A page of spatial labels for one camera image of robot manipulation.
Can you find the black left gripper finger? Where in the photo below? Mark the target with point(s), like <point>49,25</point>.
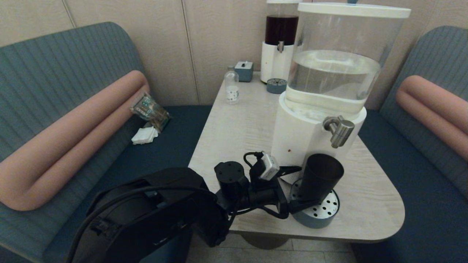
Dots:
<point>298,206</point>
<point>289,170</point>

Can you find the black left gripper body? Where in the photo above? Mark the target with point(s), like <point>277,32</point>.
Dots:
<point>265,195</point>

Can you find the black plastic cup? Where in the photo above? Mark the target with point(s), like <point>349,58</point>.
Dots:
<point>321,175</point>

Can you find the large silver metal tap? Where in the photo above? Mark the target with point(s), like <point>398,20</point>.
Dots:
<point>340,131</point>

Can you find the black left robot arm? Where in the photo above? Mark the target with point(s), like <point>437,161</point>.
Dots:
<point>146,226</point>

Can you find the large blue drip tray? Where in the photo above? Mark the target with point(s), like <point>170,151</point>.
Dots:
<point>321,216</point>

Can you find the clear water dispenser white base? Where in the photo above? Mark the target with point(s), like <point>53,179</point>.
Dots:
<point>303,131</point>

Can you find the small blue drip tray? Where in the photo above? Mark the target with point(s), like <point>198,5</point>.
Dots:
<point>276,86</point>

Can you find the clear plastic bottle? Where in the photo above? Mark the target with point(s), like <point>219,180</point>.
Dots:
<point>231,88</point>

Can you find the small blue box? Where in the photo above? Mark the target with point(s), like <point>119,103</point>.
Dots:
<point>244,71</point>

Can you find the dark drink dispenser white base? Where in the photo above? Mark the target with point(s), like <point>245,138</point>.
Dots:
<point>274,61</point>

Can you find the small silver metal tap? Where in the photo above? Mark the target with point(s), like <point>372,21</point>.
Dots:
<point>280,46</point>

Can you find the teal upholstered bench sofa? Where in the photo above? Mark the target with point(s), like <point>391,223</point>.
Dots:
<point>55,65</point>
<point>431,204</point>

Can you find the white paper napkins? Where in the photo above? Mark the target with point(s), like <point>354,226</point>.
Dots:
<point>144,136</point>

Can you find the clear snack packet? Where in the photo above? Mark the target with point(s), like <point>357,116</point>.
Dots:
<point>150,109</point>

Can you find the small white dispenser lid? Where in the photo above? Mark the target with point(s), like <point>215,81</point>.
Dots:
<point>281,2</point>

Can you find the large white dispenser lid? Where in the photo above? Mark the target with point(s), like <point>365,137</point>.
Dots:
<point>353,10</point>

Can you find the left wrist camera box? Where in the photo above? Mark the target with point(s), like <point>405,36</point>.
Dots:
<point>270,167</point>

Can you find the dark table pedestal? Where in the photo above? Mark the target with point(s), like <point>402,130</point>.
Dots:
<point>265,243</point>

